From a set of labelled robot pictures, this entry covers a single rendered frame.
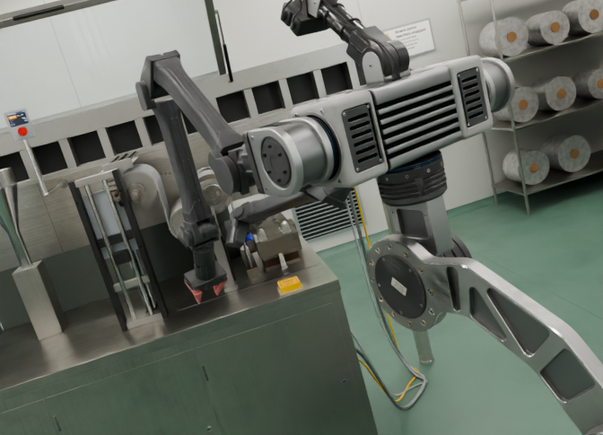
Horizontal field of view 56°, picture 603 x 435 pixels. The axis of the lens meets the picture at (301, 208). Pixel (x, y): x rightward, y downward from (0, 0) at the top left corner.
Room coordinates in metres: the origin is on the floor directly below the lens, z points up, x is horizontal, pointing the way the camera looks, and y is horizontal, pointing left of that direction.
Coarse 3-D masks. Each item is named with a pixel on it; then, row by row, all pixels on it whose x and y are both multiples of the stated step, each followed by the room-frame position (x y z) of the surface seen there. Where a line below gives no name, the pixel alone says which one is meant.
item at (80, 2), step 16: (64, 0) 1.95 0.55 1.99; (80, 0) 1.95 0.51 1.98; (96, 0) 1.96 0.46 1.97; (112, 0) 1.97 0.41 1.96; (208, 0) 2.09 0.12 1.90; (0, 16) 1.92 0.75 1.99; (16, 16) 1.91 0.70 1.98; (32, 16) 1.93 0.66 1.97; (48, 16) 1.95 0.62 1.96; (208, 16) 2.15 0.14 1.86; (224, 48) 2.27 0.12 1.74; (224, 64) 2.36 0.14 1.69; (192, 80) 2.40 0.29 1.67; (80, 112) 2.33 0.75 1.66
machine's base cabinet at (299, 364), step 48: (240, 336) 1.76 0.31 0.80; (288, 336) 1.78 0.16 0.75; (336, 336) 1.81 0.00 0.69; (96, 384) 1.70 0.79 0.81; (144, 384) 1.72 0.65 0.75; (192, 384) 1.74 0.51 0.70; (240, 384) 1.76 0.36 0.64; (288, 384) 1.78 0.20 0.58; (336, 384) 1.80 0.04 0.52; (0, 432) 1.65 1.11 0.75; (48, 432) 1.67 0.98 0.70; (96, 432) 1.69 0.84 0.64; (144, 432) 1.71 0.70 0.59; (192, 432) 1.73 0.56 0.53; (240, 432) 1.75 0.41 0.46; (288, 432) 1.77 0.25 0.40; (336, 432) 1.79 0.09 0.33
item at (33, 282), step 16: (0, 192) 1.98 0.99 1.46; (16, 192) 2.04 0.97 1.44; (0, 208) 1.99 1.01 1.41; (16, 208) 2.03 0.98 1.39; (0, 224) 2.02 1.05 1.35; (16, 224) 2.03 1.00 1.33; (16, 240) 2.02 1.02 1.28; (16, 272) 1.99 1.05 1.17; (32, 272) 2.00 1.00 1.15; (32, 288) 1.99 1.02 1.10; (48, 288) 2.03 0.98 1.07; (32, 304) 1.99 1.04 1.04; (48, 304) 2.00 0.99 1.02; (32, 320) 1.99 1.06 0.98; (48, 320) 2.00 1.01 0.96; (64, 320) 2.06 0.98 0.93; (48, 336) 1.99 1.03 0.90
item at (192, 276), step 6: (210, 264) 1.47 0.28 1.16; (216, 264) 1.54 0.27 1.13; (192, 270) 1.52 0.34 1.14; (198, 270) 1.47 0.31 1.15; (204, 270) 1.47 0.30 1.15; (210, 270) 1.47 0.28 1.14; (216, 270) 1.52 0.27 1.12; (222, 270) 1.52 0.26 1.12; (186, 276) 1.50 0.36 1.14; (192, 276) 1.50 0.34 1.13; (198, 276) 1.48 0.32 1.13; (204, 276) 1.48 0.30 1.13; (210, 276) 1.48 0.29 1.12; (216, 276) 1.50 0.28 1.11; (222, 276) 1.50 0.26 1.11; (192, 282) 1.48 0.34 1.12; (198, 282) 1.48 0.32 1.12; (204, 282) 1.48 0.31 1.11; (210, 282) 1.48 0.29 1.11
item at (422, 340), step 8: (384, 208) 2.66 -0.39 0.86; (392, 224) 2.62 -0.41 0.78; (392, 232) 2.62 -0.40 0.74; (416, 336) 2.63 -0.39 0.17; (424, 336) 2.63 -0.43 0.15; (416, 344) 2.66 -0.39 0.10; (424, 344) 2.63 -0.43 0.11; (424, 352) 2.63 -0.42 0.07; (432, 352) 2.63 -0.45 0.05; (424, 360) 2.62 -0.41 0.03; (432, 360) 2.63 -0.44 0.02
